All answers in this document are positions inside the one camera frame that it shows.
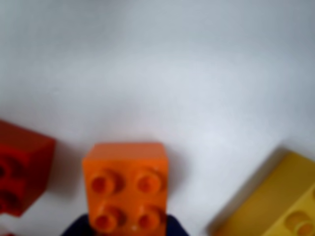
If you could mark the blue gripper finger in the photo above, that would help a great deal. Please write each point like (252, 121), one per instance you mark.
(176, 226)
(76, 226)

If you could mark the orange 2x4 toy brick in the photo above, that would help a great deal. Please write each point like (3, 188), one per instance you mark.
(125, 186)

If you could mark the red 2x2 toy brick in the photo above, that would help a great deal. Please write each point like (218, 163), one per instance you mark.
(22, 167)

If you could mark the yellow 2x4 toy brick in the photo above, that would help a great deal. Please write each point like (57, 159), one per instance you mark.
(278, 204)

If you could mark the white table cover sheet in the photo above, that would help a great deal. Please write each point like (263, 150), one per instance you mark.
(157, 73)

